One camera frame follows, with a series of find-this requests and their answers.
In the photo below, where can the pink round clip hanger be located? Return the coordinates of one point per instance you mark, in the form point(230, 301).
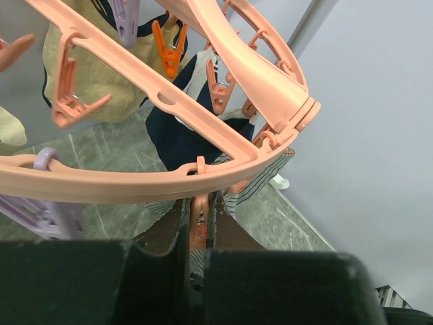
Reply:
point(278, 92)

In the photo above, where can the beige hanging garment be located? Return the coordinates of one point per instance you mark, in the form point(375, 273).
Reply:
point(94, 78)

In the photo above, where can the silver clothes rack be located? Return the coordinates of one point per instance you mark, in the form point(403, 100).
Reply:
point(309, 24)

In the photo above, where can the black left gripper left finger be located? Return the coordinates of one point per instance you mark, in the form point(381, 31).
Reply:
point(138, 281)

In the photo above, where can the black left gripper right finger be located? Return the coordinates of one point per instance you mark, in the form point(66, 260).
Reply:
point(282, 287)

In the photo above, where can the grey striped boxer underwear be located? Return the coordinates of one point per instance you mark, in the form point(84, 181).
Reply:
point(236, 189)

